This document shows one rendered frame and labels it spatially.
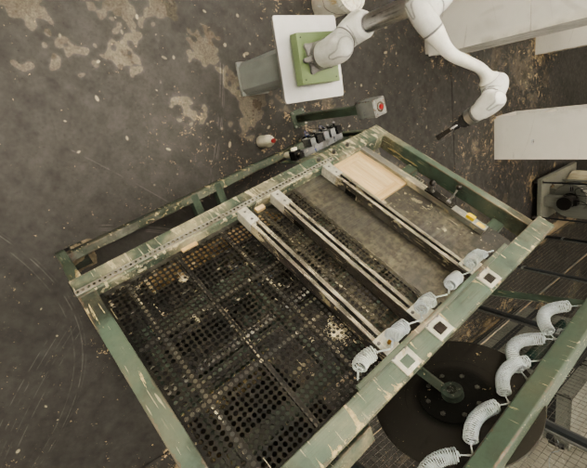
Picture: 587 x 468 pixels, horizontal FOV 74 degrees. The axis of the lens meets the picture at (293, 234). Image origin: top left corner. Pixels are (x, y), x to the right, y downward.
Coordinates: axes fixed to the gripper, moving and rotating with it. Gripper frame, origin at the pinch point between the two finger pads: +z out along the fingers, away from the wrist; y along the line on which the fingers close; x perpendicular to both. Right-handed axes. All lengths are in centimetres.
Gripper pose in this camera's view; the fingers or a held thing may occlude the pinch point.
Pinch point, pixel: (441, 135)
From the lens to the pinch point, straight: 248.5
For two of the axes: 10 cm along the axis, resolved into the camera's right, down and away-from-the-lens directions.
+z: -3.6, 2.2, 9.1
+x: -5.2, -8.5, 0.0
